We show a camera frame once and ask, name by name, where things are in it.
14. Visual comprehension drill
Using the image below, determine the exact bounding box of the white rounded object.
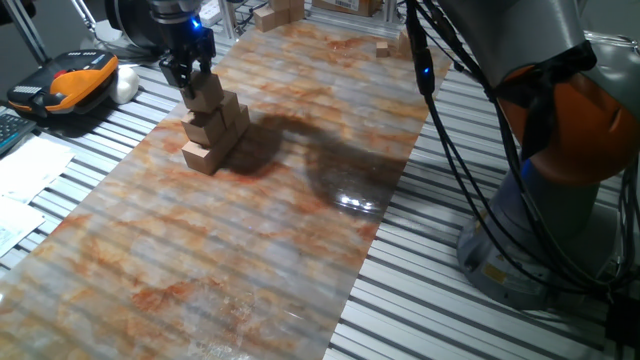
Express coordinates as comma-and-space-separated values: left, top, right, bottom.
109, 65, 141, 105

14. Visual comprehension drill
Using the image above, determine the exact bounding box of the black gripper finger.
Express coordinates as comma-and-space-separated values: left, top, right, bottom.
158, 52, 197, 100
198, 43, 218, 76

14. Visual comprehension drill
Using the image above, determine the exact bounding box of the black sleeved forearm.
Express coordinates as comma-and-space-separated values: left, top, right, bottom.
0, 0, 37, 26

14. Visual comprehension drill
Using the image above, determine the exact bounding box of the black strap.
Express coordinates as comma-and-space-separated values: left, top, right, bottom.
492, 40, 599, 161

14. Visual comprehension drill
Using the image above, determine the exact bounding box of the white paper sheet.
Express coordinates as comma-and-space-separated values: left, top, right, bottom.
0, 135, 76, 204
0, 195, 46, 259

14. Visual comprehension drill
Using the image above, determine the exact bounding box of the orange black teach pendant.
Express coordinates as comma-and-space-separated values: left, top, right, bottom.
6, 49, 120, 119

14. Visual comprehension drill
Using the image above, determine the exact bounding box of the thin metal tripod leg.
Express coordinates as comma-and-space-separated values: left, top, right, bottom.
69, 0, 101, 36

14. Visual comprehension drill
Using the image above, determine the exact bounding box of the orange grey marble mat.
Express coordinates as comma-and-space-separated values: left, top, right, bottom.
0, 22, 451, 360

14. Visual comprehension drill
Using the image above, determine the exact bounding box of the brown cardboard box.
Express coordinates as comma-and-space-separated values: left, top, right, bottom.
312, 0, 384, 18

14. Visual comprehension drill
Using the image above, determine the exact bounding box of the grey metal stand bar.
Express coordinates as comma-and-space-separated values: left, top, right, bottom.
4, 0, 51, 66

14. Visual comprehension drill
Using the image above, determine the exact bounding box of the black keyboard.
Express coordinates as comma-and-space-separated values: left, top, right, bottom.
0, 112, 37, 156

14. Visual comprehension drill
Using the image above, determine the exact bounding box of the black round machine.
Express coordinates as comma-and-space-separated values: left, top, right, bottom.
103, 0, 169, 51

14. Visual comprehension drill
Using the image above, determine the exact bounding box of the black cable with blue light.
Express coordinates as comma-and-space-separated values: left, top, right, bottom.
404, 0, 616, 301

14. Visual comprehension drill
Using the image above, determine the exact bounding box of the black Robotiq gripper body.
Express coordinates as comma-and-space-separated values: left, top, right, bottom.
159, 14, 218, 66

